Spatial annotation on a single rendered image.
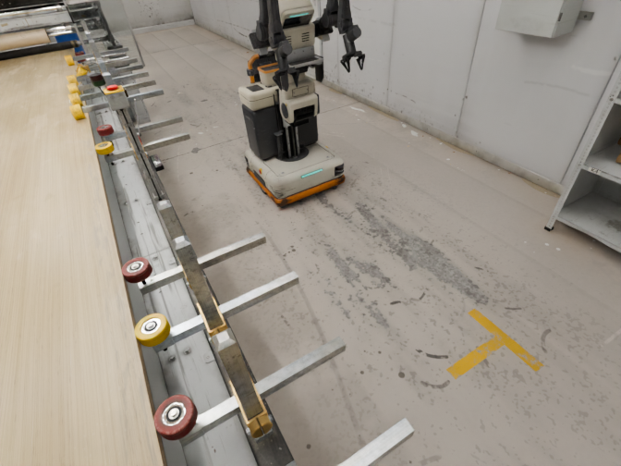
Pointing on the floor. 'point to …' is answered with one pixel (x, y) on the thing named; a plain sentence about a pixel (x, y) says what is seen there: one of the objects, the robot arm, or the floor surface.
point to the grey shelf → (597, 141)
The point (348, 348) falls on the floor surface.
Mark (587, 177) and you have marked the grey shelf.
